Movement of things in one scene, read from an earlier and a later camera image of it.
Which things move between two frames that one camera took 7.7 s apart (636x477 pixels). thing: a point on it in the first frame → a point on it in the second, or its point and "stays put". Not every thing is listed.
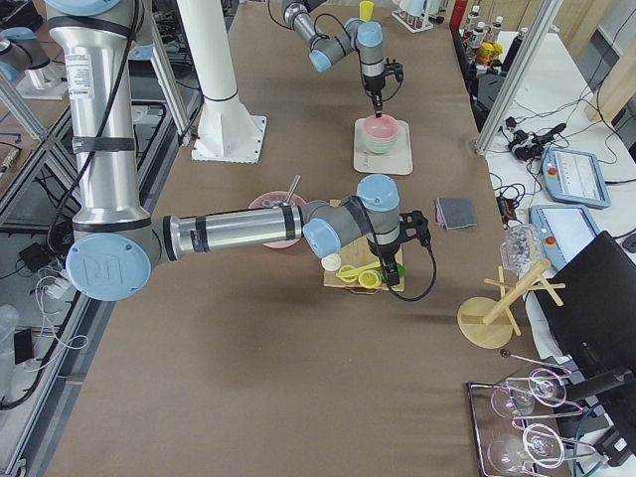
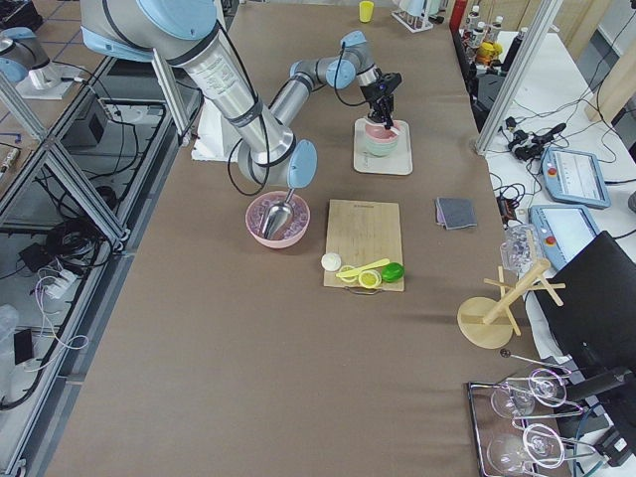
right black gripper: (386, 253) → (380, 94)
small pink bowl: (381, 128) stays put
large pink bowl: (270, 199) stays put
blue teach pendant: (574, 176) stays put
